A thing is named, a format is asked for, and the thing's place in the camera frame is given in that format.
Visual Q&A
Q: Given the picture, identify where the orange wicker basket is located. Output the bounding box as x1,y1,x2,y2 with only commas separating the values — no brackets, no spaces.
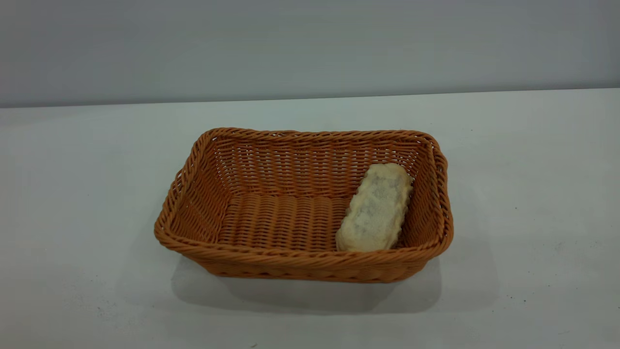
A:
154,127,454,284

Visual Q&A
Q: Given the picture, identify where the ridged bread roll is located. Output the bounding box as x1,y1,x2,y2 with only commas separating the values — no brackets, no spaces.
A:
335,162,415,253

